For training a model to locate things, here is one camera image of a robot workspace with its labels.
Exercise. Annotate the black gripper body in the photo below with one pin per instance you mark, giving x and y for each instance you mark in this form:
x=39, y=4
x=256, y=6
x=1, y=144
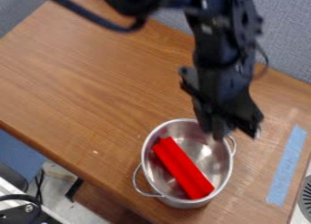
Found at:
x=224, y=89

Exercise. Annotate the red rectangular block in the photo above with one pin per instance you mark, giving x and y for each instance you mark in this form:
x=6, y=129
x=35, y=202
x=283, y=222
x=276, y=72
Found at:
x=183, y=169

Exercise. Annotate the black device with handle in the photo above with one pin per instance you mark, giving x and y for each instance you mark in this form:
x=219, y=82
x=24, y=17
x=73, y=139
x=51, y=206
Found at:
x=25, y=214

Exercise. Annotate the blue tape strip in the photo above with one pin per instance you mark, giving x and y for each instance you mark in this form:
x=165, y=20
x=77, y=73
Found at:
x=287, y=164

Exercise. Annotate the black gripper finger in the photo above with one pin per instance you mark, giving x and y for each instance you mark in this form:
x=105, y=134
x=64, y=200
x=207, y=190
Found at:
x=203, y=111
x=221, y=127

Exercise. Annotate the silver metal pot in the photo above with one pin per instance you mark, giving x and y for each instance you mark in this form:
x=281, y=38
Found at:
x=212, y=155

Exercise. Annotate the grey fan grille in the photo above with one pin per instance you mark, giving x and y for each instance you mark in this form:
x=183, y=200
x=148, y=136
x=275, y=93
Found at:
x=304, y=198

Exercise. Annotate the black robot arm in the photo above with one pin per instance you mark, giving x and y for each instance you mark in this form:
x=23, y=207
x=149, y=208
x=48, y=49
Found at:
x=225, y=27

